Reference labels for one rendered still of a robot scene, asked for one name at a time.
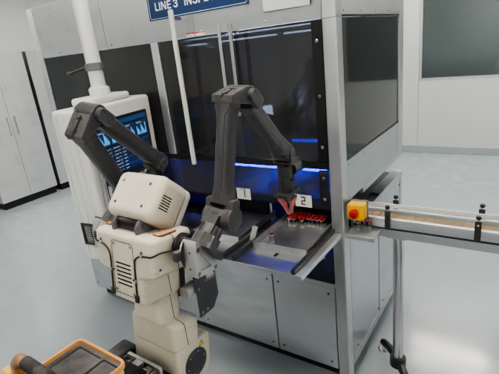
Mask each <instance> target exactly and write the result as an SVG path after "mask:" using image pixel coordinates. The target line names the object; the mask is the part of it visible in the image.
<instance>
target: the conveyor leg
mask: <svg viewBox="0 0 499 374"><path fill-rule="evenodd" d="M387 238H392V237H387ZM392 239H393V357H394V358H395V359H396V360H401V359H403V316H404V250H405V240H403V239H397V238H392Z"/></svg>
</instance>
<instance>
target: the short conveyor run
mask: <svg viewBox="0 0 499 374"><path fill-rule="evenodd" d="M397 198H398V196H397V195H394V199H395V200H393V204H391V203H378V202H371V201H368V203H369V214H368V216H367V217H366V220H371V222H372V228H377V229H381V230H382V233H381V234H380V236H383V237H392V238H397V239H403V240H412V241H417V242H422V243H431V244H436V245H441V246H450V247H455V248H461V249H470V250H475V251H480V252H489V253H494V254H499V221H495V220H499V215H492V214H486V210H485V209H483V208H485V207H486V205H485V204H484V203H481V204H480V207H481V209H479V213H472V212H465V211H452V210H445V209H432V208H425V207H418V206H405V205H399V201H398V200H397ZM374 206H379V207H374ZM381 207H385V208H381ZM390 208H392V209H390ZM400 209H405V210H400ZM406 210H411V211H406ZM419 211H424V212H419ZM426 212H431V213H426ZM432 213H437V214H432ZM445 214H450V215H445ZM451 215H457V216H451ZM458 216H463V217H458ZM470 217H476V218H470ZM485 219H488V220H485Z"/></svg>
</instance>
